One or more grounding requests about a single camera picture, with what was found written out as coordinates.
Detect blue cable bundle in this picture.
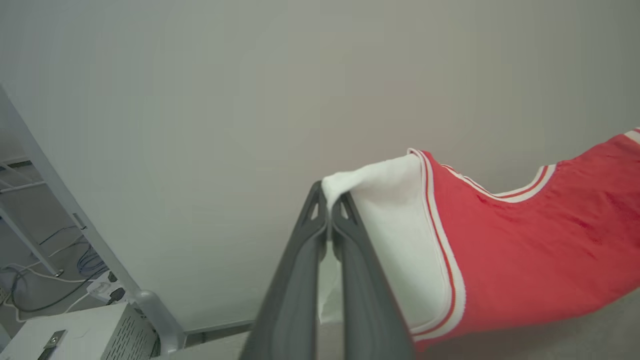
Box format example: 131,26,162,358
76,243,109,277

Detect red and white garment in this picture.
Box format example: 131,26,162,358
317,127,640,354

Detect white metal equipment box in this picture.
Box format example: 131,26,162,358
0,302,161,360

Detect dark grey floor cable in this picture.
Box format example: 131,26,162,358
9,267,93,314

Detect white metal table leg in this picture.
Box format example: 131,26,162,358
0,200,65,279

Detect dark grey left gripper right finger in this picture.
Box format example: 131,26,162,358
331,192,416,360

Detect grey metal frame leg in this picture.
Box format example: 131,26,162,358
0,85,188,356

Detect white floor cable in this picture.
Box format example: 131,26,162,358
0,235,91,323

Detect white power strip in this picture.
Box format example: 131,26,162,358
86,270,126,304

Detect white metal table crossbars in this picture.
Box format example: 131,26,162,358
0,157,49,196

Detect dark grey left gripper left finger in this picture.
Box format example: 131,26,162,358
239,180,330,360

